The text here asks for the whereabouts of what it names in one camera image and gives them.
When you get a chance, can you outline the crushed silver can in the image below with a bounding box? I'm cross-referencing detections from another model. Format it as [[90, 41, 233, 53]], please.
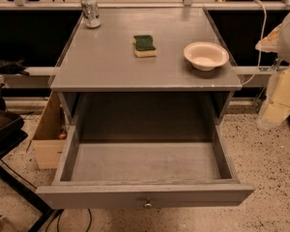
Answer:
[[81, 0, 101, 28]]

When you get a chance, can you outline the black floor cable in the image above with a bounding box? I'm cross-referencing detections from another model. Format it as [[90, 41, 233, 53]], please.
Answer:
[[44, 209, 93, 232]]

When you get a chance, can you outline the green yellow sponge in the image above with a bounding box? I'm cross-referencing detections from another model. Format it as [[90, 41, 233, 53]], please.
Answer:
[[133, 35, 157, 58]]

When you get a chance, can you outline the white cable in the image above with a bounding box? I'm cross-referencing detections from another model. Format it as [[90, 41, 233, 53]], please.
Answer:
[[241, 0, 268, 87]]

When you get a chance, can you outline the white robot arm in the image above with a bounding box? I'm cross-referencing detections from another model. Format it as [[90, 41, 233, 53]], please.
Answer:
[[255, 13, 290, 130]]

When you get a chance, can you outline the grey top drawer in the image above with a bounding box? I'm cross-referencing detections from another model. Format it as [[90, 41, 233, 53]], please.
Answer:
[[36, 92, 256, 211]]

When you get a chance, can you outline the grey wooden drawer cabinet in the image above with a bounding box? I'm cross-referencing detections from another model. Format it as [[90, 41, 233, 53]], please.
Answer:
[[51, 8, 242, 113]]

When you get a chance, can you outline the white bowl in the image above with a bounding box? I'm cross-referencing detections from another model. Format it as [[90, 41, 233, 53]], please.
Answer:
[[184, 42, 229, 72]]

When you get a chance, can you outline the metal railing beam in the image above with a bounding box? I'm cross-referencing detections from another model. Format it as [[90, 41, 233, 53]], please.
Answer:
[[0, 67, 59, 89]]

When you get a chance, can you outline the cardboard box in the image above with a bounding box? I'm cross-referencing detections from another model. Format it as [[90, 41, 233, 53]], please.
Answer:
[[31, 92, 67, 169]]

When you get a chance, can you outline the black stand frame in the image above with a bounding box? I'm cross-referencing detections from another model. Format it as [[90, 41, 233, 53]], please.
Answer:
[[0, 106, 64, 232]]

